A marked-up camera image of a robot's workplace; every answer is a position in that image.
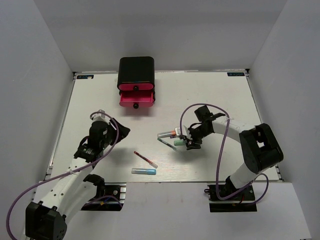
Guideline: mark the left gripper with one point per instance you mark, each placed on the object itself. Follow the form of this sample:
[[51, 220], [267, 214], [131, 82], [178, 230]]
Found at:
[[124, 131]]

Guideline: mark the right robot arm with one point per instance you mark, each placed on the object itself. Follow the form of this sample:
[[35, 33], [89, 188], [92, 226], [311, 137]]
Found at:
[[259, 146]]

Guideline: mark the left blue label sticker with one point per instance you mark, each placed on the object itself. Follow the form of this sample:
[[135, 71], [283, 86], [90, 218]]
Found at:
[[85, 77]]

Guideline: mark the orange capped marker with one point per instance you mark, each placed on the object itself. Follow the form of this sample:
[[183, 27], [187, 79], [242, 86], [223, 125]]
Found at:
[[168, 134]]

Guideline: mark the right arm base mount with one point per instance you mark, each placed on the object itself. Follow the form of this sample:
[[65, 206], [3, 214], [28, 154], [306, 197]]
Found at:
[[241, 203]]

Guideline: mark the pink drawer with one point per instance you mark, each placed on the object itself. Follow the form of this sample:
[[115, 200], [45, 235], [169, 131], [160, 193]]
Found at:
[[136, 87], [137, 99]]

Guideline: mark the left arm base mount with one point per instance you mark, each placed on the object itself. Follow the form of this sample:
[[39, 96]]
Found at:
[[110, 199]]

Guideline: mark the green capped marker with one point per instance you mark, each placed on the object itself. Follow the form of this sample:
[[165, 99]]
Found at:
[[179, 143]]

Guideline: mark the blue label sticker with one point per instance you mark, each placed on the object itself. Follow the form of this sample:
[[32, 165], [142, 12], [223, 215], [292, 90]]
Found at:
[[85, 77], [235, 74]]

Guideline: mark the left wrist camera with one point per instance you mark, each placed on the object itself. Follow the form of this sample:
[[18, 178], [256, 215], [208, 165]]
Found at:
[[98, 115]]

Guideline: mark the right blue label sticker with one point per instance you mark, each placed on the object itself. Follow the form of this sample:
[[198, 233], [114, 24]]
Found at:
[[235, 74]]

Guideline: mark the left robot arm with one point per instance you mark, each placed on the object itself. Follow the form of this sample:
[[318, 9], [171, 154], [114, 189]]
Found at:
[[48, 218]]

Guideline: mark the blue capped marker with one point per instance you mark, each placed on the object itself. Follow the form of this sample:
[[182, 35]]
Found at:
[[143, 171]]

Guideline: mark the black drawer cabinet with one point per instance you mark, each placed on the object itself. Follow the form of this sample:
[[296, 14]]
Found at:
[[137, 69]]

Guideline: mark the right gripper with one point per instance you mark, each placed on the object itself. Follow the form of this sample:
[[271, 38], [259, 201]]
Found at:
[[191, 145]]

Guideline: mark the red pen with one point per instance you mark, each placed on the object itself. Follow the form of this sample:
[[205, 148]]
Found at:
[[146, 159]]

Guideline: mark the green pen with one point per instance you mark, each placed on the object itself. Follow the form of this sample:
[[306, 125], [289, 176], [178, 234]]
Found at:
[[167, 144]]

